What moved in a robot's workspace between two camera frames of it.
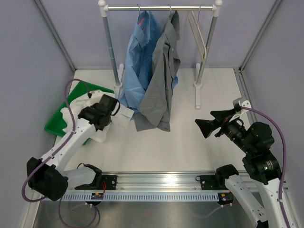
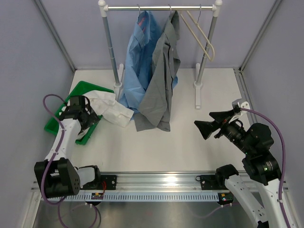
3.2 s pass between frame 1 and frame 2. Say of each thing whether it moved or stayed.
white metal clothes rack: stayed
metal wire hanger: moved
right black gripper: stayed
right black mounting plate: stayed
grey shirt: stayed
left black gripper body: moved
